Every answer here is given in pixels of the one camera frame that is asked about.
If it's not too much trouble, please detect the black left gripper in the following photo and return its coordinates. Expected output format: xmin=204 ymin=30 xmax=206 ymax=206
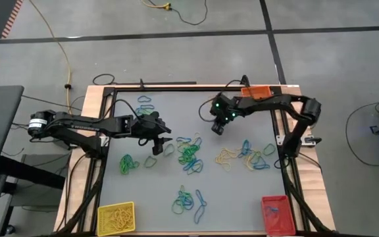
xmin=132 ymin=111 xmax=173 ymax=156

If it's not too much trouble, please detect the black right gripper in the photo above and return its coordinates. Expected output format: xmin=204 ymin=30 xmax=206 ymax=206
xmin=209 ymin=95 xmax=243 ymax=136

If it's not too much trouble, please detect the orange plastic basket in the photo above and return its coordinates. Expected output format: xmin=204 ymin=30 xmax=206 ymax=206
xmin=241 ymin=84 xmax=272 ymax=101

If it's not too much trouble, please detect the black metal rod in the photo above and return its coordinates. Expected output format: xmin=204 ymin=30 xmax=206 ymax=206
xmin=113 ymin=78 xmax=197 ymax=87

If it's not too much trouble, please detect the yellow plastic basket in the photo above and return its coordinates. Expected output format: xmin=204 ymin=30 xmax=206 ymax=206
xmin=96 ymin=201 xmax=136 ymax=237

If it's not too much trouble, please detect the black floor tape line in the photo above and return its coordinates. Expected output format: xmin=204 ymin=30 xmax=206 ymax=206
xmin=258 ymin=0 xmax=288 ymax=86
xmin=0 ymin=25 xmax=379 ymax=45

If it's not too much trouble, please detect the red plastic basket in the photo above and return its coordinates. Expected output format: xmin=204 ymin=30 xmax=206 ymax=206
xmin=261 ymin=194 xmax=296 ymax=236

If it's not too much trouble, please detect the black equipment stand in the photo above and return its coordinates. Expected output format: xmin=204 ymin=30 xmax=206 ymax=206
xmin=0 ymin=154 xmax=66 ymax=237

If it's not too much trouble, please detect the black side desk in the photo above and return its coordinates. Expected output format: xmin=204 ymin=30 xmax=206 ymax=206
xmin=0 ymin=85 xmax=25 ymax=178

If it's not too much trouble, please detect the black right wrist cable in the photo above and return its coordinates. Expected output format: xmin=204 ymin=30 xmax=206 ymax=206
xmin=198 ymin=78 xmax=253 ymax=123

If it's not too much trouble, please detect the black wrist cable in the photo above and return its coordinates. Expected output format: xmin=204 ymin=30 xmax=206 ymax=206
xmin=198 ymin=78 xmax=253 ymax=123
xmin=110 ymin=97 xmax=173 ymax=133

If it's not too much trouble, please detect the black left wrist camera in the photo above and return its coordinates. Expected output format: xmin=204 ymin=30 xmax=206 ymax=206
xmin=142 ymin=111 xmax=161 ymax=123

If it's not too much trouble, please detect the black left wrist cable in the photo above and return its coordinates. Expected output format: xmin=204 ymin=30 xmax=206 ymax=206
xmin=110 ymin=97 xmax=173 ymax=133

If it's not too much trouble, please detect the black cable loop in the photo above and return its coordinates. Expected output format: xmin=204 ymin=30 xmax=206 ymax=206
xmin=92 ymin=73 xmax=116 ymax=86

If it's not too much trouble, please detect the yellow power cable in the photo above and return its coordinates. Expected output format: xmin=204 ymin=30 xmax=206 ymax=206
xmin=28 ymin=0 xmax=75 ymax=122

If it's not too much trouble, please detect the thin black floor cable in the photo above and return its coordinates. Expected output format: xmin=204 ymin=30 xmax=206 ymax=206
xmin=345 ymin=101 xmax=379 ymax=166
xmin=169 ymin=0 xmax=209 ymax=26

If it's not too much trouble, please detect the yellow plug cable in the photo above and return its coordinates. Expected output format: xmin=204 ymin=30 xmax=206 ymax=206
xmin=141 ymin=0 xmax=172 ymax=10

